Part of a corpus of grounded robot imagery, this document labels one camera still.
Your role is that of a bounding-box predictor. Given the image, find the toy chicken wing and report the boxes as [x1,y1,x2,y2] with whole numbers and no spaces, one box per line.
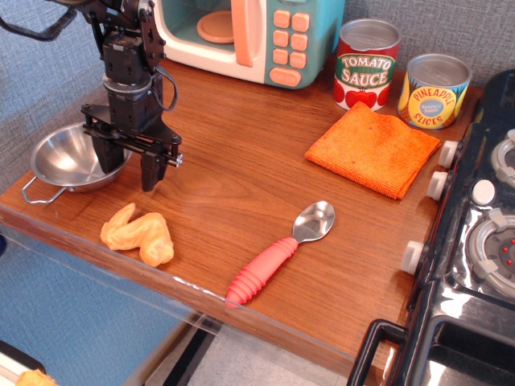
[100,203,175,268]

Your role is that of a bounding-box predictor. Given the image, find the clear acrylic table guard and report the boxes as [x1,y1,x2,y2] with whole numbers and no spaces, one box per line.
[0,203,387,381]

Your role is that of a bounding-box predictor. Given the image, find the spoon with pink handle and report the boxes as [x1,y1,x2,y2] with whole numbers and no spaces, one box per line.
[225,201,336,308]

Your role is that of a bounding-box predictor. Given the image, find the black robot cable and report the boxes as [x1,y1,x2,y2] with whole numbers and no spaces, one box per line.
[0,7,179,113]

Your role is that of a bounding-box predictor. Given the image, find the teal toy microwave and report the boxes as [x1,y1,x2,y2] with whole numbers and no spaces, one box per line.
[154,1,345,89]

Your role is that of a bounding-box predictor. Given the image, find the pineapple slices can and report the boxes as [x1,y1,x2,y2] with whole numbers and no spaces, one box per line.
[398,53,472,129]

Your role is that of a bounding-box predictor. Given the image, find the orange folded cloth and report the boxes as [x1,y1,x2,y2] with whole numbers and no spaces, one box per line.
[305,101,440,200]

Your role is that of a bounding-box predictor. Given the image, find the tomato sauce can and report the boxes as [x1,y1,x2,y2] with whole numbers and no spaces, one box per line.
[333,18,401,111]

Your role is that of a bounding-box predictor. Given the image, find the orange furry object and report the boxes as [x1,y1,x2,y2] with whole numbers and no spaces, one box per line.
[15,369,57,386]

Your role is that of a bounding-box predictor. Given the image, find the steel bowl with handles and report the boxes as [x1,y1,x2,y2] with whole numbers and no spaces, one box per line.
[21,123,132,204]

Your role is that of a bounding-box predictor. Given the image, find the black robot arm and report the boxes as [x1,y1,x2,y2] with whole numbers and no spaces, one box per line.
[63,1,182,191]

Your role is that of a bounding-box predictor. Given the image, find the black toy stove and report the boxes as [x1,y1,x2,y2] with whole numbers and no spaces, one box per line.
[348,70,514,385]

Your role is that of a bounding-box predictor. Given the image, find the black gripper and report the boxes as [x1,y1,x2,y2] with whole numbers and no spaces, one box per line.
[81,78,183,192]

